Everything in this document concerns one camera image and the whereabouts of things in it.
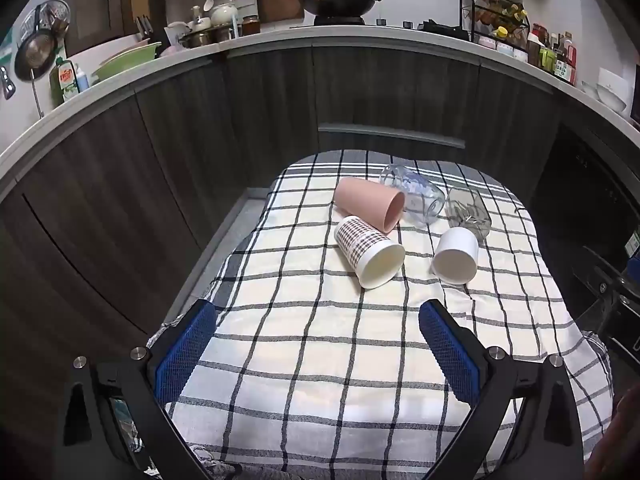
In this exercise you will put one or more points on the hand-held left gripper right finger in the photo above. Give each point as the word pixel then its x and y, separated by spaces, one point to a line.
pixel 450 355

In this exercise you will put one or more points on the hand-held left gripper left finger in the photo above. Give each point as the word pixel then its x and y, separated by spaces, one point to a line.
pixel 184 356

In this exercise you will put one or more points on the person's right forearm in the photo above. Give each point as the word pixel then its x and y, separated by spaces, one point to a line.
pixel 620 435

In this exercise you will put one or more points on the plain white cup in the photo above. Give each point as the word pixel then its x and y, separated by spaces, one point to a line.
pixel 455 255

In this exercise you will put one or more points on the brown checked paper cup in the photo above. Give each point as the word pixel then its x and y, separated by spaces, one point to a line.
pixel 362 245

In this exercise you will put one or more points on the clear ribbed glass cup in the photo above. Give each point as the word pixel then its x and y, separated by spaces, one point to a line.
pixel 467 212

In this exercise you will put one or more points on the clear glass cup blue print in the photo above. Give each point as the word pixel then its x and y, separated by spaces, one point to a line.
pixel 412 187

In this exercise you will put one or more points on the pink cup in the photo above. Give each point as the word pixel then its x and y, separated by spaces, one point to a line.
pixel 362 199

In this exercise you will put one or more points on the black built-in appliance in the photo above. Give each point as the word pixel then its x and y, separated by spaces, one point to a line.
pixel 585 185

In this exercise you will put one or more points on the black white checked cloth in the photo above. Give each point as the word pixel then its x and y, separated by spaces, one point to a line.
pixel 310 360

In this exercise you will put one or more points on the dark wood kitchen cabinet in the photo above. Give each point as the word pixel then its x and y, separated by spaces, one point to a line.
pixel 150 170

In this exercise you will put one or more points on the stack of white bowls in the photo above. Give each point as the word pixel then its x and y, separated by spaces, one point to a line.
pixel 607 96

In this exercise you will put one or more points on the group of sauce bottles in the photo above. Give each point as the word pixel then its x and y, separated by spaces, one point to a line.
pixel 555 55

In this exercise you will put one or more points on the green dish soap bottle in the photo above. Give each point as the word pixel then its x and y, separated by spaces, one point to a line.
pixel 65 80

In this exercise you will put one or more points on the steel pot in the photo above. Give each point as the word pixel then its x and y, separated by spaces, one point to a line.
pixel 196 38

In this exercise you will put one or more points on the black flat object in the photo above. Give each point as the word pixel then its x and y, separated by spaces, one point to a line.
pixel 442 30

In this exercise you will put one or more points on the white kitchen countertop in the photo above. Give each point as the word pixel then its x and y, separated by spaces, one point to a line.
pixel 350 34

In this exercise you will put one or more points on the red lidded jar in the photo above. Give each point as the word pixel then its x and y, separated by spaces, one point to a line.
pixel 251 25

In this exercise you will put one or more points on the hanging frying pan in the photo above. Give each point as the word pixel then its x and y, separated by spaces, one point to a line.
pixel 34 52

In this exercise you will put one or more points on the white teapot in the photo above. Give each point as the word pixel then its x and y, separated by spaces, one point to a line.
pixel 224 14

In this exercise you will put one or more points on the black gas stove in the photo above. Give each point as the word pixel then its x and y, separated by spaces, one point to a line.
pixel 340 21

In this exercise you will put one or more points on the hanging metal strainer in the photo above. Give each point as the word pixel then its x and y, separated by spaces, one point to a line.
pixel 55 15

